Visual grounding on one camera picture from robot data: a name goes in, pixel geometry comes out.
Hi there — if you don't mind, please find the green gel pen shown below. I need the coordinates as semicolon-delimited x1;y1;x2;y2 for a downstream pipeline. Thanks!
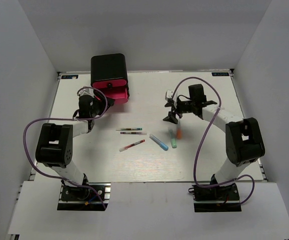
116;127;143;132

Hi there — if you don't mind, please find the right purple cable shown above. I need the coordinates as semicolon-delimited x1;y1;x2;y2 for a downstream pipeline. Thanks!
171;76;256;206

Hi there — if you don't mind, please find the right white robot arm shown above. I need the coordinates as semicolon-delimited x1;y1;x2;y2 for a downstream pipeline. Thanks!
163;84;265;200

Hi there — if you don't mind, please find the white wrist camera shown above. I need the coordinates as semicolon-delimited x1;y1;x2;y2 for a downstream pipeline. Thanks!
77;86;95;97
164;90;177;108

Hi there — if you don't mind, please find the pink top drawer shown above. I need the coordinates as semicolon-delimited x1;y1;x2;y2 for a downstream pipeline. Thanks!
91;79;128;89

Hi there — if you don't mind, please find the left blue table label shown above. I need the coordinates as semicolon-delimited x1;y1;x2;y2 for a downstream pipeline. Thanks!
61;75;79;80

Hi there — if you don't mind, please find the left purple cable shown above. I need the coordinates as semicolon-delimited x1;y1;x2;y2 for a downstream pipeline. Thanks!
22;86;109;210

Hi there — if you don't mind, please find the blue highlighter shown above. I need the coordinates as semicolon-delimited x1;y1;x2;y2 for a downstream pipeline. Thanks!
149;134;169;151

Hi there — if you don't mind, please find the black drawer cabinet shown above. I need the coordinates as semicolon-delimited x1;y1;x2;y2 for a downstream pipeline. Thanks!
90;53;130;97

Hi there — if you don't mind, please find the purple cable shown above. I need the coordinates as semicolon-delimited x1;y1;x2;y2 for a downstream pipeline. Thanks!
22;86;109;210
171;76;256;206

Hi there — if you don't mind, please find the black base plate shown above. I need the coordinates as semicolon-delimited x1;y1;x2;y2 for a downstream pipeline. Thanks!
188;183;242;213
57;183;111;212

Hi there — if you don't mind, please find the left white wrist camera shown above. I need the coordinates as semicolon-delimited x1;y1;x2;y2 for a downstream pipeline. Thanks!
77;86;95;97

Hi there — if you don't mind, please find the purple gel pen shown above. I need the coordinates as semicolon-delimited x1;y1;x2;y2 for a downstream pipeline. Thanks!
120;131;147;136

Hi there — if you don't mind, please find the pink middle drawer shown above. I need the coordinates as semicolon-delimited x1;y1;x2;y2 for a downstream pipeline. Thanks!
100;86;129;105

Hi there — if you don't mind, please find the red gel pen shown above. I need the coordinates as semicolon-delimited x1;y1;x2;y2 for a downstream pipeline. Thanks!
119;139;145;152

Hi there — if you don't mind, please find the blue table label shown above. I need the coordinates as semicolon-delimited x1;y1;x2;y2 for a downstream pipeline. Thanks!
61;75;79;80
211;72;230;77

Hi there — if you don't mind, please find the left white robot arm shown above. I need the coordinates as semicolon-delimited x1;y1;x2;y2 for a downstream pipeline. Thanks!
35;95;115;200

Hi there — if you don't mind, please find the pink drawer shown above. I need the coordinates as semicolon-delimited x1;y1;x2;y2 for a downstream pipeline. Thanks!
91;79;128;89
100;86;129;105

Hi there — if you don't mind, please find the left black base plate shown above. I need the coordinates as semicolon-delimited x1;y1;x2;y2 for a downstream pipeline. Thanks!
57;183;111;212

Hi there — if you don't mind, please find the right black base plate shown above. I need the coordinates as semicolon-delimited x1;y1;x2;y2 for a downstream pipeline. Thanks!
188;183;242;213

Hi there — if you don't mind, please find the right blue table label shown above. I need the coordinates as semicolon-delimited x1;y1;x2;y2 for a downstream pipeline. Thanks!
211;72;230;77

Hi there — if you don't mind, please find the green highlighter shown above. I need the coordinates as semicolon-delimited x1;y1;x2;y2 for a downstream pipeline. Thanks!
168;128;177;149

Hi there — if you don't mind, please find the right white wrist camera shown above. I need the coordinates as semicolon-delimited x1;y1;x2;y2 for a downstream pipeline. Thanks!
164;90;177;108

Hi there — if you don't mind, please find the orange highlighter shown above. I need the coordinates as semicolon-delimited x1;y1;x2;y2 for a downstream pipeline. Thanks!
176;123;182;140

